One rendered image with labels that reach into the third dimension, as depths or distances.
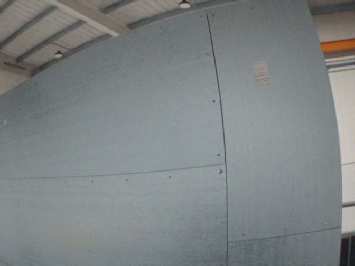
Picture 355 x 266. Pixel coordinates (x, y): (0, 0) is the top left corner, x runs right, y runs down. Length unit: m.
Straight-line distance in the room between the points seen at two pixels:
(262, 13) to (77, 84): 0.83
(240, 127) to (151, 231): 0.45
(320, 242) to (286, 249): 0.12
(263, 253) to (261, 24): 0.75
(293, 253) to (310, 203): 0.17
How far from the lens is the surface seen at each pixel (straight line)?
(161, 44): 1.24
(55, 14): 10.41
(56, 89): 1.58
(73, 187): 1.42
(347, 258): 5.68
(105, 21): 10.08
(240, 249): 1.05
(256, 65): 1.07
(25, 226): 1.80
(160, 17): 10.41
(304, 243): 1.00
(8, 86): 12.86
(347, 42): 9.80
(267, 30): 1.10
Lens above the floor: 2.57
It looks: 10 degrees up
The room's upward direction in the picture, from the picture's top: 3 degrees counter-clockwise
